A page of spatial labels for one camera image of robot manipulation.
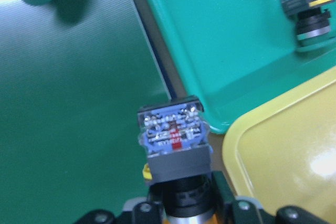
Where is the green plastic tray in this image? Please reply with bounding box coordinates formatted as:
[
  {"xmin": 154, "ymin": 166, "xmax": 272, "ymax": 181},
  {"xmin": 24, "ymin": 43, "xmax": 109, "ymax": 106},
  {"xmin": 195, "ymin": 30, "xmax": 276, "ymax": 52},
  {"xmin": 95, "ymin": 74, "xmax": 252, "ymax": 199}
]
[{"xmin": 147, "ymin": 0, "xmax": 335, "ymax": 134}]

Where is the yellow plastic tray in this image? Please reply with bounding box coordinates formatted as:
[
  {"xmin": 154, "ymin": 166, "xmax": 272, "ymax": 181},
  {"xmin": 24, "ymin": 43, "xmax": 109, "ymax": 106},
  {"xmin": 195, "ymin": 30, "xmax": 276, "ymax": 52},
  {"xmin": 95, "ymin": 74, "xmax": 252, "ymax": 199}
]
[{"xmin": 222, "ymin": 68, "xmax": 335, "ymax": 223}]

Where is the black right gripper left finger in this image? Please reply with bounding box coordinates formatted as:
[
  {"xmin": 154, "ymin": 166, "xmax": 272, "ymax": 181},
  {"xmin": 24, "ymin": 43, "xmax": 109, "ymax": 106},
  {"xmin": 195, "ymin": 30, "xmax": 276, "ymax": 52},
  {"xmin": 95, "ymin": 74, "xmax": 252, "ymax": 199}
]
[{"xmin": 131, "ymin": 184, "xmax": 164, "ymax": 224}]

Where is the green conveyor belt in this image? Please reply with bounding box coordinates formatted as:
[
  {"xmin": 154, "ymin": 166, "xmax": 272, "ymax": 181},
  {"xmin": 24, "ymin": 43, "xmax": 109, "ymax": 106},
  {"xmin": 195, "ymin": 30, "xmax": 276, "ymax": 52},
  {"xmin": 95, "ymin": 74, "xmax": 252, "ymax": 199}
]
[{"xmin": 1, "ymin": 0, "xmax": 174, "ymax": 223}]

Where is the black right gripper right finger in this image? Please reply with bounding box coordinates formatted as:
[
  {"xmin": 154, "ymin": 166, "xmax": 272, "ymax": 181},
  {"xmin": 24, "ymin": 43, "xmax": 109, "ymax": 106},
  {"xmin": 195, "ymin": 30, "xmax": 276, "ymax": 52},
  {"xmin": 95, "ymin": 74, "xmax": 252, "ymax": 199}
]
[{"xmin": 212, "ymin": 171, "xmax": 260, "ymax": 223}]

